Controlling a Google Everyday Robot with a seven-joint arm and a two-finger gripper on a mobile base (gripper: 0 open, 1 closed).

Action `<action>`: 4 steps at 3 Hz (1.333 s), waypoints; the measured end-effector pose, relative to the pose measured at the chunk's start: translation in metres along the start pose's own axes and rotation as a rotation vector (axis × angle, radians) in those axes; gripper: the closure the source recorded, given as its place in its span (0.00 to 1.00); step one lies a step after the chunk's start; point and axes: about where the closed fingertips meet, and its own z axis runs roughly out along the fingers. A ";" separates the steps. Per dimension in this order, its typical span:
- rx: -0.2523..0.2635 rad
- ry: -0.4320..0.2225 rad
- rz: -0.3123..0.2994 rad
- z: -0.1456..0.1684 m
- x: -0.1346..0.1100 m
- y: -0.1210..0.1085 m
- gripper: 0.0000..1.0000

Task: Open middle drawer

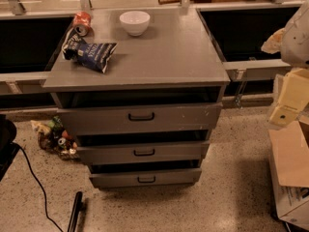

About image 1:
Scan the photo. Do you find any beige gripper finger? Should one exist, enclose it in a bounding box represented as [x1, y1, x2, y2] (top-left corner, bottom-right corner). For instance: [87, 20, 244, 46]
[261, 28, 285, 54]

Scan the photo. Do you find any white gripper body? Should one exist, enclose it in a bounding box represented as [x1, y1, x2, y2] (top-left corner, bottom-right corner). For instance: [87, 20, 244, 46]
[269, 69, 309, 127]

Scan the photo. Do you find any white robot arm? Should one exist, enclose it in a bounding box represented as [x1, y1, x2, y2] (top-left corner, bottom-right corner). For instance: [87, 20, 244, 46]
[261, 0, 309, 127]

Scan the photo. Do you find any grey drawer cabinet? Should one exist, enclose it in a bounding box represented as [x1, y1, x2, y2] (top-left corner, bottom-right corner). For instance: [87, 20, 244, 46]
[43, 9, 229, 175]

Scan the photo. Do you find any grey top drawer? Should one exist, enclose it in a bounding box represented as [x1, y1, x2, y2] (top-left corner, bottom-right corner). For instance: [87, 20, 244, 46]
[58, 103, 222, 135]

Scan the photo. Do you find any cardboard box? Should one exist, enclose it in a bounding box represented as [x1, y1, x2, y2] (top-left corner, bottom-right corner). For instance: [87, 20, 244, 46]
[268, 116, 309, 230]

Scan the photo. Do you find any wooden stick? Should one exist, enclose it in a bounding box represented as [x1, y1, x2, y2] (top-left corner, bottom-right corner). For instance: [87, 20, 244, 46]
[158, 0, 181, 5]

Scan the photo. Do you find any white ceramic bowl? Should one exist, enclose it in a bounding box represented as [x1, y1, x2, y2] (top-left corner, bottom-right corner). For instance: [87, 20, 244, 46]
[119, 11, 151, 36]

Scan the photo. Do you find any blue chip bag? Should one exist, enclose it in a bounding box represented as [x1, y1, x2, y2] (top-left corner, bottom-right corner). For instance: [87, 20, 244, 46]
[62, 28, 117, 73]

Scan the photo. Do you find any orange soda can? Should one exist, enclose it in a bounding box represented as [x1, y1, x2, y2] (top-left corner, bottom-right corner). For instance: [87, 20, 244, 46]
[72, 12, 91, 36]

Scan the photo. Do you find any trash pile on floor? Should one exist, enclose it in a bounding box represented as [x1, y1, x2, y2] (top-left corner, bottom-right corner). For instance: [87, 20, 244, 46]
[31, 116, 79, 160]

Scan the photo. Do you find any black bar on floor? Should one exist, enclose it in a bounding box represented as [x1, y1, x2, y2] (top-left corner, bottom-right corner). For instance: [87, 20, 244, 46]
[67, 191, 83, 232]

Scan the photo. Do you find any grey metal railing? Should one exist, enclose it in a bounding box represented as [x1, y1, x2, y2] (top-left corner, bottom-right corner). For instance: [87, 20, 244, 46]
[0, 0, 309, 109]

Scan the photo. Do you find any black device at left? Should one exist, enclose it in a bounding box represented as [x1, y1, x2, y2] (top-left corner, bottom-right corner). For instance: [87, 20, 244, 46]
[0, 114, 19, 181]

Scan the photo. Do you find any black cable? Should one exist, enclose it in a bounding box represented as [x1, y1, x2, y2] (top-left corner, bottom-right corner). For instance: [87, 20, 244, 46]
[12, 142, 65, 232]

